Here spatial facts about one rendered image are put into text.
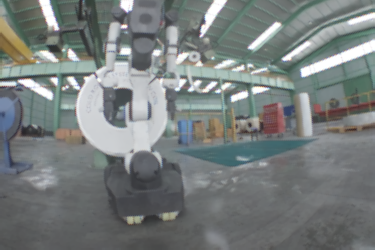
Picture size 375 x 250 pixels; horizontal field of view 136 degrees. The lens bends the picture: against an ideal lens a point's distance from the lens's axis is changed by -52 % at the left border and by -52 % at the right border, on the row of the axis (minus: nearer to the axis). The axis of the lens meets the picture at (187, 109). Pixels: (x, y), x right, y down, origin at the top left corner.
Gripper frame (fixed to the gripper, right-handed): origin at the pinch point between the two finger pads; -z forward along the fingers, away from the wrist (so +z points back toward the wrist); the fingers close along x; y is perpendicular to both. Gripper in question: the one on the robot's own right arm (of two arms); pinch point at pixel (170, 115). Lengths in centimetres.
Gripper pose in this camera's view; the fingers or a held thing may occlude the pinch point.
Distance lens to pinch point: 113.6
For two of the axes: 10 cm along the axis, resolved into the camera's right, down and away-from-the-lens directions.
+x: -3.3, -0.4, 9.4
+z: 0.1, -10.0, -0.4
